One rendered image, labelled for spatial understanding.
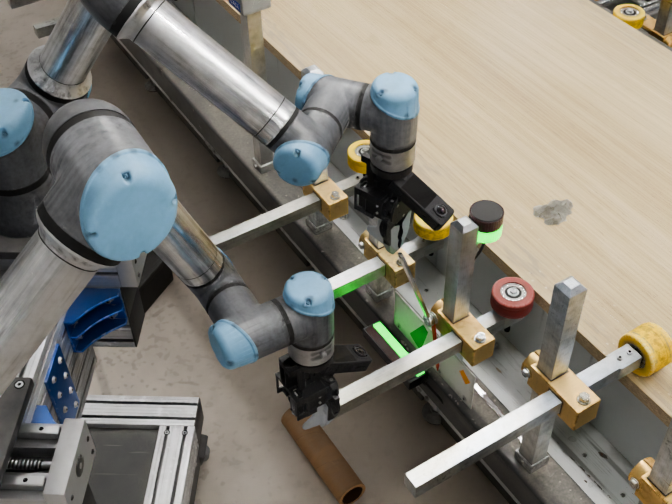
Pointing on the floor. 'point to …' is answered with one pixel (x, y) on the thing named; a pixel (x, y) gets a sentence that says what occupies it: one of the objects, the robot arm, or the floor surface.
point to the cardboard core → (325, 459)
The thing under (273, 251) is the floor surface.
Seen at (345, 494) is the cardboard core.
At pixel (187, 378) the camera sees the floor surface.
